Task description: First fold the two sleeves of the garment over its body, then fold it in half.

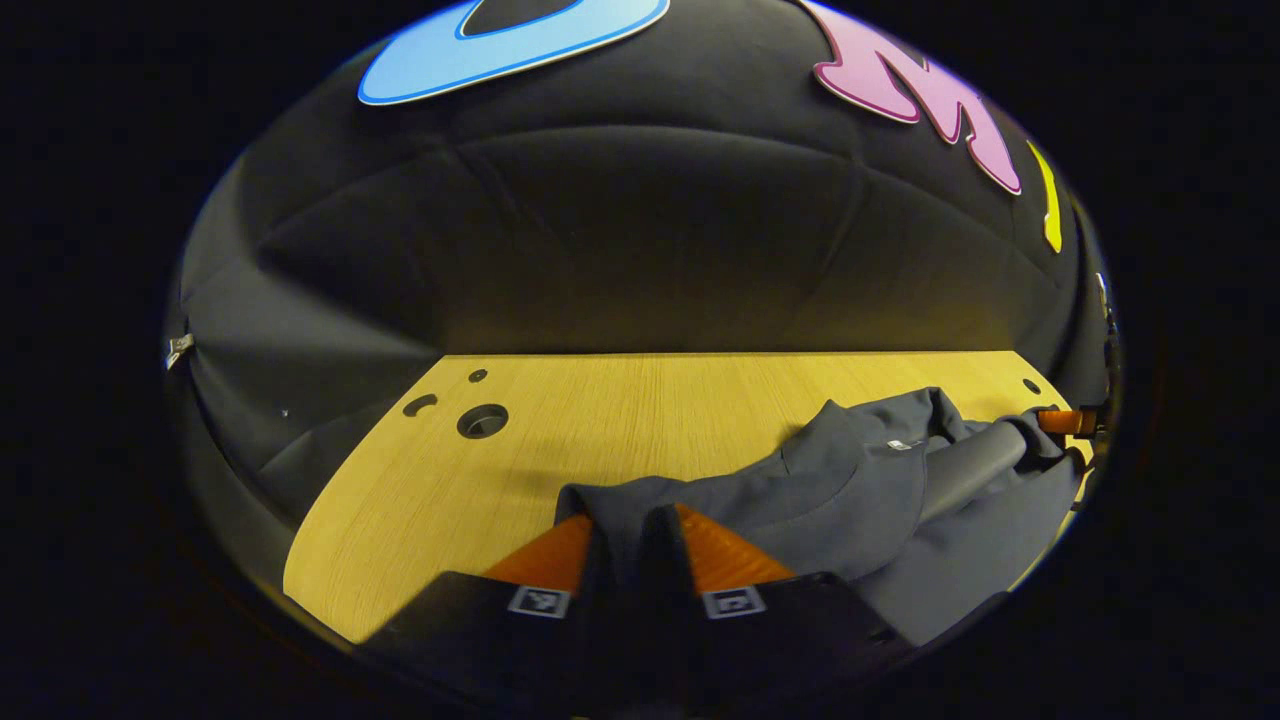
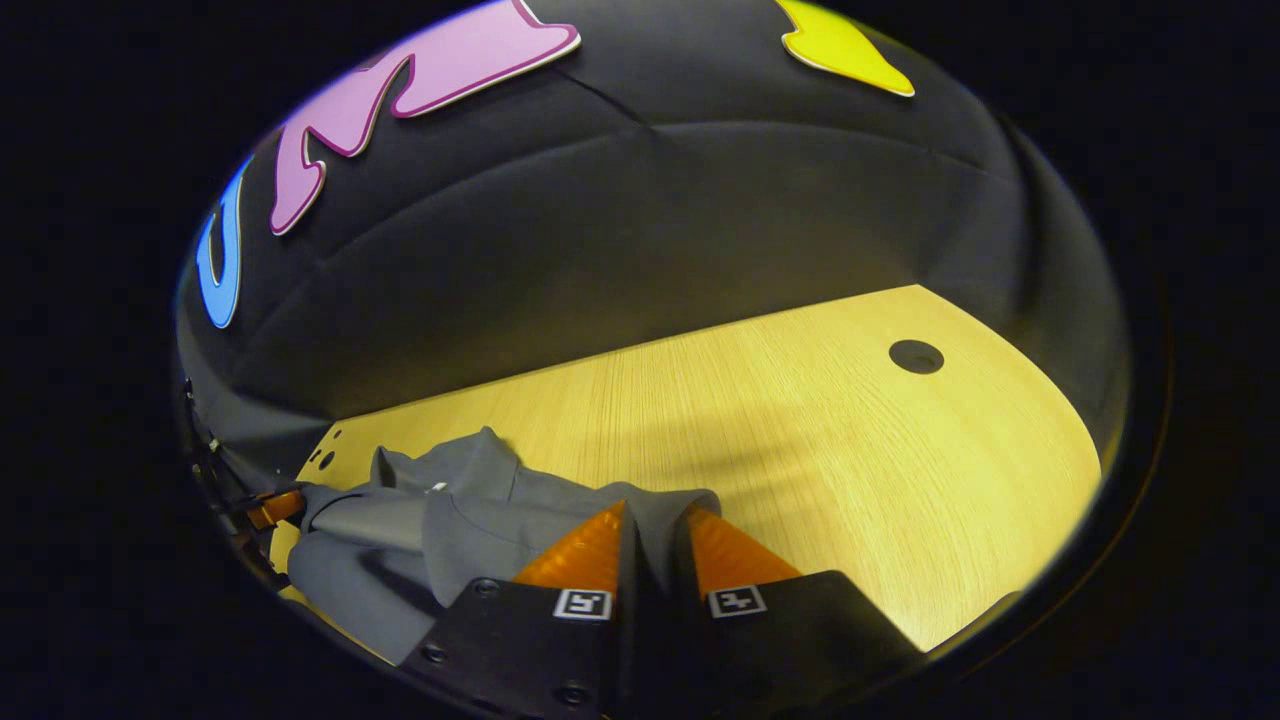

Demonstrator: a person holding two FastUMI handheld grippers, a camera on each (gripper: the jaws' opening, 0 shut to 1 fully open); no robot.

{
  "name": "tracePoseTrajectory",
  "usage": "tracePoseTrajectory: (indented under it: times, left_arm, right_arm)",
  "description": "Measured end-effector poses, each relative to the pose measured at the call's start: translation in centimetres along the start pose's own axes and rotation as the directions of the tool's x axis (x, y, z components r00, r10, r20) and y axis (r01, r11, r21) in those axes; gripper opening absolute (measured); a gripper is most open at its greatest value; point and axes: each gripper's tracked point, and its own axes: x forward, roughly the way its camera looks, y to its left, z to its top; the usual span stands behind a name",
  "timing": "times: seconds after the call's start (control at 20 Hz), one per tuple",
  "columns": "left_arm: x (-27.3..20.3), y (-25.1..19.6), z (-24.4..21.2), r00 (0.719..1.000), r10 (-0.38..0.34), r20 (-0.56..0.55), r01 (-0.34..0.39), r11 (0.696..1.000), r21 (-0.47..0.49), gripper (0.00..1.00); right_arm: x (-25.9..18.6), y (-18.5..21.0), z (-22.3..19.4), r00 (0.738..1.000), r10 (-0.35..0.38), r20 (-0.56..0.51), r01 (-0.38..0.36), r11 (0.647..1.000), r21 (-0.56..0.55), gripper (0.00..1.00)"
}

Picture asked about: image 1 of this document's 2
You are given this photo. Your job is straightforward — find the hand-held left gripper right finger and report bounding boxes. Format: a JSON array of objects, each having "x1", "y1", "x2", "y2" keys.
[{"x1": 650, "y1": 503, "x2": 911, "y2": 706}]

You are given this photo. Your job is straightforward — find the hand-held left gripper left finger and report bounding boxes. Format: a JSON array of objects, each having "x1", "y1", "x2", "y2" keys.
[{"x1": 365, "y1": 513, "x2": 601, "y2": 706}]

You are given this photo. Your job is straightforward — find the grey shirt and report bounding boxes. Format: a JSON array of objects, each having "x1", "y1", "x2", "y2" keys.
[{"x1": 555, "y1": 387, "x2": 1086, "y2": 646}]

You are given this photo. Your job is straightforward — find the black backdrop cloth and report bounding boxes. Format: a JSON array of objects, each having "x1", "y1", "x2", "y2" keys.
[{"x1": 165, "y1": 0, "x2": 1116, "y2": 561}]

